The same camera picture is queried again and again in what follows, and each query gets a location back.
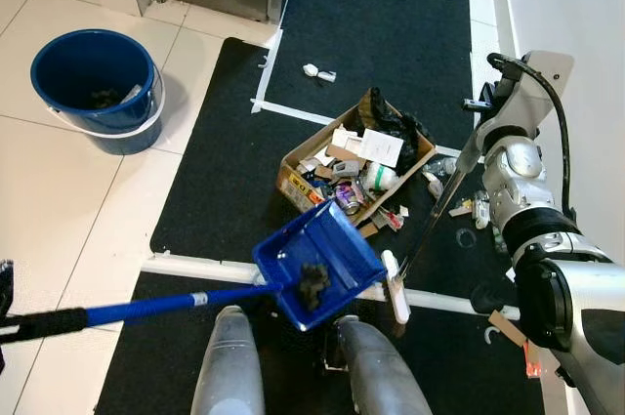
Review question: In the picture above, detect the blue long-handled dustpan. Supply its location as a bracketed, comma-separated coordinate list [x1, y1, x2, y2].
[0, 200, 389, 344]

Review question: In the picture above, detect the cardboard box of trash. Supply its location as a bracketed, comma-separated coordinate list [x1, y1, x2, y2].
[276, 88, 438, 218]

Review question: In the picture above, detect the grey robot right leg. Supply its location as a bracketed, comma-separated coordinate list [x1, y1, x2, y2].
[332, 315, 437, 415]

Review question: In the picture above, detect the blue plastic bucket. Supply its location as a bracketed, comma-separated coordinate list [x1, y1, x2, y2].
[29, 29, 166, 156]

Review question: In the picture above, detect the black floor mat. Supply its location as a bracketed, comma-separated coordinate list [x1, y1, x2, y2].
[95, 37, 550, 415]
[264, 0, 476, 149]

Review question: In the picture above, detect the black plastic bag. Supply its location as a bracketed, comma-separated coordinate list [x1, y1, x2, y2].
[366, 88, 428, 152]

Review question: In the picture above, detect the white-headed broom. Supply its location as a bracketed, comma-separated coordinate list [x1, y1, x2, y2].
[381, 137, 484, 326]

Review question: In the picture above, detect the grey robot left leg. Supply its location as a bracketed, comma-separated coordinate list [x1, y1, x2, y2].
[190, 306, 268, 415]

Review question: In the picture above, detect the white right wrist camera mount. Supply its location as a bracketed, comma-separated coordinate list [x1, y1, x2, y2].
[498, 51, 575, 138]

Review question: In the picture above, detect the white red wrapper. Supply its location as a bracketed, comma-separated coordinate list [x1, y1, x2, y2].
[369, 205, 410, 236]

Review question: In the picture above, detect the white paper sheet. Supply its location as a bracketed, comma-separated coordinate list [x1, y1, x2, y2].
[356, 129, 405, 169]

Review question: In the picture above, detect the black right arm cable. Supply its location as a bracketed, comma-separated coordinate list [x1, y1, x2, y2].
[486, 52, 575, 221]

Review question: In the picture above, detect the grey robot leg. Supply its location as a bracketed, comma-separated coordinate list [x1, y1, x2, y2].
[332, 315, 437, 415]
[190, 306, 268, 415]

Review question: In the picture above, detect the brown cardboard scrap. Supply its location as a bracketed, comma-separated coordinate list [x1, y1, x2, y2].
[488, 310, 529, 349]

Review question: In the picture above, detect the black trash clump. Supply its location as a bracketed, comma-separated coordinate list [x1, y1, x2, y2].
[298, 262, 332, 311]

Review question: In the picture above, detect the small white crumpled object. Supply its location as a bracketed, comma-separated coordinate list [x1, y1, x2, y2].
[303, 63, 339, 85]

